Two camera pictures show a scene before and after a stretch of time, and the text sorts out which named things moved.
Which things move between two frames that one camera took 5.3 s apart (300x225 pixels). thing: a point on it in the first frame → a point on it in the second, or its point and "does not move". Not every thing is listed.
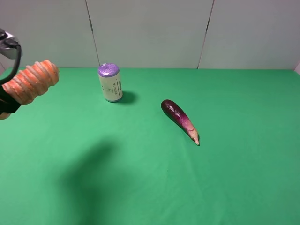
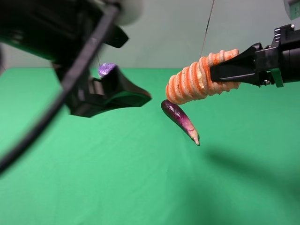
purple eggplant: [178, 116] does not move
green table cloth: [71, 157] does not move
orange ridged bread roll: [32, 81] → [193, 81]
